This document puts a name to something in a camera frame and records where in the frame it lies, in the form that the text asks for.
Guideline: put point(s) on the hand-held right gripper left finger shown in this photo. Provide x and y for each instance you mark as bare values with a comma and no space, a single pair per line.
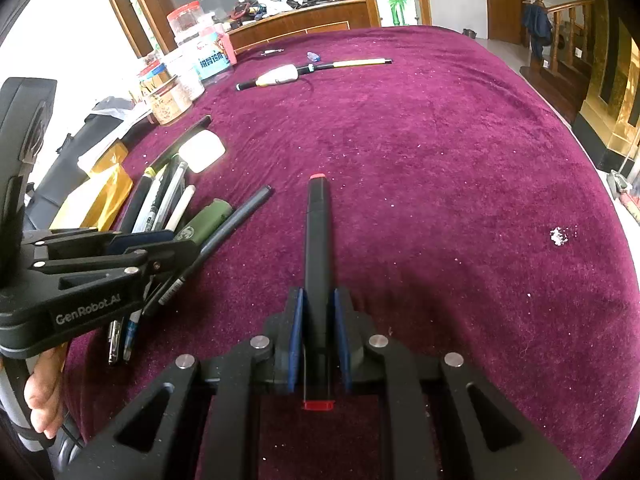
297,340

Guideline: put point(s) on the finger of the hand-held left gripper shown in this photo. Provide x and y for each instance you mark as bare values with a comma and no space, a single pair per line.
100,267
75,245

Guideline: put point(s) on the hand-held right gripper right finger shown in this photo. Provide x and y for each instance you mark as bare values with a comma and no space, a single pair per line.
342,340

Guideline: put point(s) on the gold box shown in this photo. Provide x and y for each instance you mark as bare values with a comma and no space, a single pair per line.
97,202

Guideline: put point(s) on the pile of pens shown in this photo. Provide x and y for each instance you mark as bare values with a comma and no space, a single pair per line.
150,200

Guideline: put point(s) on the black marker red cap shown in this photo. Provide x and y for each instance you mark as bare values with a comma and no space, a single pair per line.
318,240

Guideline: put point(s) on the olive green marker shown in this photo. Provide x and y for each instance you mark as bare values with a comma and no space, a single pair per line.
205,217

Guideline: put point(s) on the pale rounded square tin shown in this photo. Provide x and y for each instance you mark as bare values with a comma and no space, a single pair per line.
201,150

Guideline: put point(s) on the black marker yellow cap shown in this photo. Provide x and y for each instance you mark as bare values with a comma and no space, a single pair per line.
185,135

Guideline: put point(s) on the person's left hand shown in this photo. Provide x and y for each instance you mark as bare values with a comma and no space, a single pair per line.
42,395

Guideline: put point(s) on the black leather chair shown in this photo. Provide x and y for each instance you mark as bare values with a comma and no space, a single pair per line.
65,160

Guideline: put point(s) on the gold foil package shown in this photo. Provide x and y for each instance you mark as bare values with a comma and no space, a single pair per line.
107,155

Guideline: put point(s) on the dark grey pen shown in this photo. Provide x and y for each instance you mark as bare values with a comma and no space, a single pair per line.
240,217

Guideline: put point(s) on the stack of white papers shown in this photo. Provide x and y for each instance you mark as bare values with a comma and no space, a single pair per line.
127,119

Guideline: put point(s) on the clear plastic bag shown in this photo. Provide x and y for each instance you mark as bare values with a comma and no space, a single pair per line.
112,107

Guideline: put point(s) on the brown contents clear jar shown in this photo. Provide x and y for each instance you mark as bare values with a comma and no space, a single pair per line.
170,100

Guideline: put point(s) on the purple velvet tablecloth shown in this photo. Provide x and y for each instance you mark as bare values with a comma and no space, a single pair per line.
425,185

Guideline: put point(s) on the red blue lid jar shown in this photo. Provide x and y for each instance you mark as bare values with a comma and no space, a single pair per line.
152,71

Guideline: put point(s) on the white plastic jar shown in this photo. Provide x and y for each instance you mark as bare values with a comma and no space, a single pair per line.
185,72

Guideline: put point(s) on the blue label plastic jar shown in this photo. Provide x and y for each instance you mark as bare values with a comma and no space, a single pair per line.
212,57

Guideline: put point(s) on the white paper scrap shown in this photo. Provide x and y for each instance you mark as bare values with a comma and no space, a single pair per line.
560,236

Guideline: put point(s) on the red lid clear jar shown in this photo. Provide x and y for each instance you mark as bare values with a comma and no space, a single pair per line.
185,22

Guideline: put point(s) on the white bottle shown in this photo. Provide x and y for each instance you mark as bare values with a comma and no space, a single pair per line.
277,76

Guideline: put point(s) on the small clear blue cap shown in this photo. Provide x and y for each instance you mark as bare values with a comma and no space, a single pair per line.
312,56

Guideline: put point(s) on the wooden cabinet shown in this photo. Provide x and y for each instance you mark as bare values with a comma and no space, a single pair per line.
300,17

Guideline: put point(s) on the dark hanging jacket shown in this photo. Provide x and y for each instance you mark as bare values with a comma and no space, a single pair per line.
537,25

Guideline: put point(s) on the wooden door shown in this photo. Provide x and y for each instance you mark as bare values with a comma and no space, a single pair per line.
505,0

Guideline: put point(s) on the wooden stair railing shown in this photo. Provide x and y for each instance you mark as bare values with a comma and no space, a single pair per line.
570,30

